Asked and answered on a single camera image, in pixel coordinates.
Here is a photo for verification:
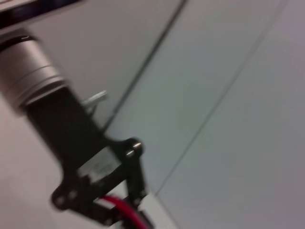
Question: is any clear document bag red zip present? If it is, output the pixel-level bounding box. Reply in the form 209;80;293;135
100;194;167;229

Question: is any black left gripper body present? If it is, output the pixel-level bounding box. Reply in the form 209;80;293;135
25;84;145;212

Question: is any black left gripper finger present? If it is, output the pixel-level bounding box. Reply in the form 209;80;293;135
71;198;126;229
123;157;155;229

